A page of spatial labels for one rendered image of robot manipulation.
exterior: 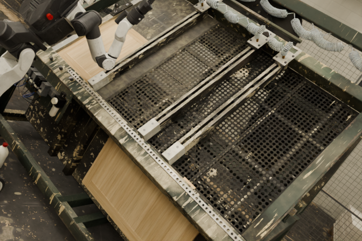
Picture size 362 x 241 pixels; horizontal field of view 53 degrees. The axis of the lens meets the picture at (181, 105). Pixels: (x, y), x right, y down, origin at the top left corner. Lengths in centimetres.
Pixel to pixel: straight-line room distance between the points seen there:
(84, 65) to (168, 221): 123
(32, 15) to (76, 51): 65
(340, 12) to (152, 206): 569
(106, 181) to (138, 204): 31
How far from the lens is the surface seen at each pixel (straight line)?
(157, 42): 265
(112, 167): 257
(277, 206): 201
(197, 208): 196
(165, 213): 234
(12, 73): 236
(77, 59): 274
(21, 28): 228
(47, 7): 220
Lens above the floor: 169
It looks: 13 degrees down
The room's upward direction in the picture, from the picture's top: 34 degrees clockwise
